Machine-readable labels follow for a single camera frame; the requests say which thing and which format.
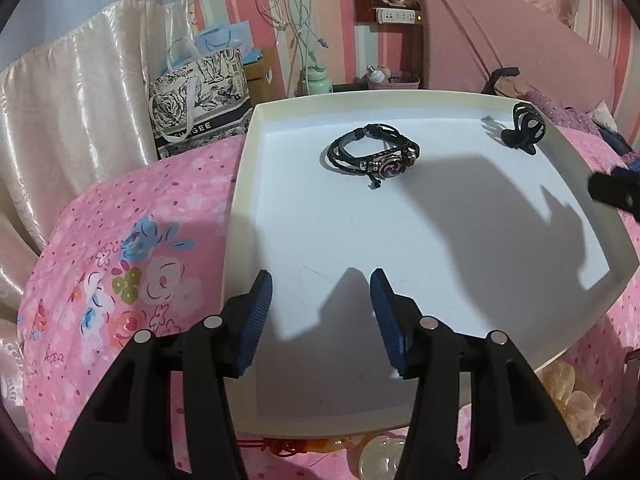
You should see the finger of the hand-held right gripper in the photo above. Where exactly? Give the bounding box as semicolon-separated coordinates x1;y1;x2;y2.
587;167;640;217

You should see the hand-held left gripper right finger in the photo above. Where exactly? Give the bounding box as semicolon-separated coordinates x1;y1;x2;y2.
370;267;586;480

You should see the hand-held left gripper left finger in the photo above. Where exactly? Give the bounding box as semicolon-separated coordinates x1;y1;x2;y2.
55;270;273;480

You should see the white rectangular tray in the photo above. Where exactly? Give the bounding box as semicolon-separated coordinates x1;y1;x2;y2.
220;89;640;436

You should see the black ring hair clip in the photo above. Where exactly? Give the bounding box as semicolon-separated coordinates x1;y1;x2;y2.
482;102;547;153

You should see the red knot ornament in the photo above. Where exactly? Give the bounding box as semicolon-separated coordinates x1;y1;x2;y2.
237;437;311;457

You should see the black braided bracelet purple charm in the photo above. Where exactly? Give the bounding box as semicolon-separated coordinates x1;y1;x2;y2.
327;124;422;192

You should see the cream flower hair clip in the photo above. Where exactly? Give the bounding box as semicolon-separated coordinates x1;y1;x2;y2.
542;362;608;443

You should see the pile of clothes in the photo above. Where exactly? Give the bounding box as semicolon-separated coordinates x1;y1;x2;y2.
520;85;640;161

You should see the pink floral blanket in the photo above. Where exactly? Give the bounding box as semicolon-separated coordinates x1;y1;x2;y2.
17;125;640;480

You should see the pink padded headboard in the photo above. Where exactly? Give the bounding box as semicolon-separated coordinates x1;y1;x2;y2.
415;0;618;111

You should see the black white floral gift bag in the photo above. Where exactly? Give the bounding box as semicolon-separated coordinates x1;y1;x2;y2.
149;40;253;161

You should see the pink plastic basket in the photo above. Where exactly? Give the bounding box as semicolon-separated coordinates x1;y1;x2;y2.
364;72;421;91

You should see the brown cardboard box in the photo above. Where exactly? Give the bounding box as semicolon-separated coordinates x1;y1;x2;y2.
243;45;286;103

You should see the green bottle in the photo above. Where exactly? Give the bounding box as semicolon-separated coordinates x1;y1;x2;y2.
302;55;334;96

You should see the white power strip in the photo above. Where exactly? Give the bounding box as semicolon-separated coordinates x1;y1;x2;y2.
375;6;422;26

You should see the cream satin curtain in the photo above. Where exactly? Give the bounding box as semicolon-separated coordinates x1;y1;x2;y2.
0;2;211;361

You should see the light blue paper bag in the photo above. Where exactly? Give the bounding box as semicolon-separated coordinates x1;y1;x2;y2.
194;20;257;58

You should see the black strap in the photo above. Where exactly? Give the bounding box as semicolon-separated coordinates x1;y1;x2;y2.
489;66;521;94

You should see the bundle of hanging charger cables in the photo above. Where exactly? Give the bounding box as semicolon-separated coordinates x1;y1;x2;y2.
250;0;332;86

